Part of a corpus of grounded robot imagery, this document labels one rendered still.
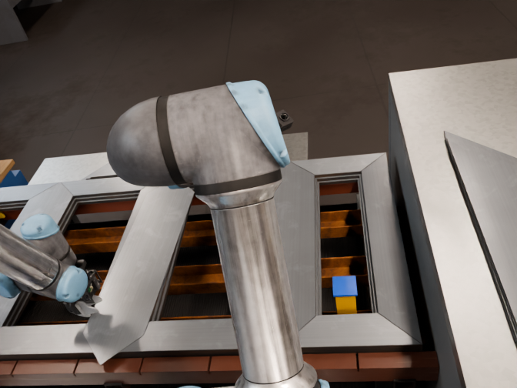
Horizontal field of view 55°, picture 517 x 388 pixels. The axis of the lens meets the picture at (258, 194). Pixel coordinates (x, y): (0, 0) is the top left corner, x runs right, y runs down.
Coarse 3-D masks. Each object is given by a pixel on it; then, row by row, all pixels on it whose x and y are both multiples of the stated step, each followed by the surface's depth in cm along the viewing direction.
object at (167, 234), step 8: (128, 232) 160; (136, 232) 160; (144, 232) 159; (152, 232) 158; (160, 232) 158; (168, 232) 157; (176, 232) 156; (128, 240) 158; (136, 240) 157; (144, 240) 156; (152, 240) 156; (160, 240) 155; (168, 240) 154; (176, 240) 154
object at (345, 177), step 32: (128, 192) 178; (64, 224) 173; (128, 224) 164; (320, 256) 141; (320, 288) 133; (128, 352) 126; (160, 352) 125; (192, 352) 123; (224, 352) 122; (320, 352) 119; (352, 352) 118; (384, 352) 116
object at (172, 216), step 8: (136, 216) 166; (144, 216) 165; (152, 216) 164; (160, 216) 164; (168, 216) 163; (176, 216) 162; (184, 216) 162; (136, 224) 163; (144, 224) 162; (152, 224) 161; (160, 224) 161; (168, 224) 160; (176, 224) 159
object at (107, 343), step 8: (88, 336) 131; (96, 336) 131; (104, 336) 130; (112, 336) 130; (120, 336) 130; (128, 336) 129; (136, 336) 129; (88, 344) 129; (96, 344) 129; (104, 344) 129; (112, 344) 128; (120, 344) 128; (128, 344) 127; (96, 352) 127; (104, 352) 127; (112, 352) 126
